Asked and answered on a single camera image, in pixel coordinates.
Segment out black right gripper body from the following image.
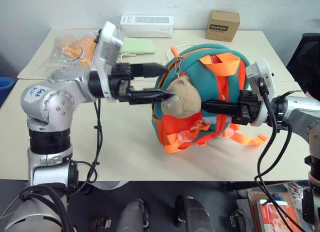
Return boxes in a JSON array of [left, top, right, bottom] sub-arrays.
[[232, 89, 263, 126]]

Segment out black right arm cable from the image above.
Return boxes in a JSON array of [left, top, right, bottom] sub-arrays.
[[254, 76, 309, 232]]

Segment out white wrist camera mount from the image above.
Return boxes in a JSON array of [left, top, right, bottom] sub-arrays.
[[245, 57, 276, 127], [93, 20, 125, 104]]

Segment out tan plush toy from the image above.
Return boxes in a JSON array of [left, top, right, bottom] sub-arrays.
[[159, 75, 202, 118]]

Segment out long white box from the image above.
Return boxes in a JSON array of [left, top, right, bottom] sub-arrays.
[[119, 14, 175, 39]]

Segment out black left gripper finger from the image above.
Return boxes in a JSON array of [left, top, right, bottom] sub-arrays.
[[129, 63, 168, 78], [129, 87, 176, 105]]

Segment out black mesh chair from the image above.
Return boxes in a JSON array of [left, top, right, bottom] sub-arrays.
[[285, 33, 320, 101]]

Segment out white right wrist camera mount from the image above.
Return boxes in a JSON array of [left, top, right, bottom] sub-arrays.
[[245, 57, 276, 127]]

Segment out blue bin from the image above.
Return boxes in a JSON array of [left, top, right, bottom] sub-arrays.
[[0, 76, 15, 103]]

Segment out cardboard box with red packages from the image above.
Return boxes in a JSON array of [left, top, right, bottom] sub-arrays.
[[246, 186, 304, 232]]

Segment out clear plastic bag orange contents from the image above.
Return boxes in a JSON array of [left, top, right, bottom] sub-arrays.
[[46, 29, 101, 78]]

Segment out green cloth pouch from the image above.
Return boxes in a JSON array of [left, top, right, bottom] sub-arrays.
[[118, 37, 157, 58]]

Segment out brown cardboard box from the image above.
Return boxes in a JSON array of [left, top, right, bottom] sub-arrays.
[[205, 9, 241, 43]]

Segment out orange and teal backpack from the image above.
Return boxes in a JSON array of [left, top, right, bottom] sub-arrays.
[[151, 43, 270, 155]]

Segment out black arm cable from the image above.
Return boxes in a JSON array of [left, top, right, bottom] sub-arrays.
[[67, 96, 104, 196], [254, 76, 309, 232]]

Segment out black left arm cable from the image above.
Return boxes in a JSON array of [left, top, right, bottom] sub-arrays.
[[67, 96, 104, 196]]

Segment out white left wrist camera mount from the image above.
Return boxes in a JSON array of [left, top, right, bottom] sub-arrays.
[[93, 20, 125, 104]]

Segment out dark rounded shape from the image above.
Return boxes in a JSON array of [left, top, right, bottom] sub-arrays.
[[174, 195, 214, 232], [116, 198, 151, 232]]

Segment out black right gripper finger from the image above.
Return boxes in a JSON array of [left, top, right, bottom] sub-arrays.
[[201, 99, 241, 115]]

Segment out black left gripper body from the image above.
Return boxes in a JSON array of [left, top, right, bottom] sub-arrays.
[[107, 62, 135, 103]]

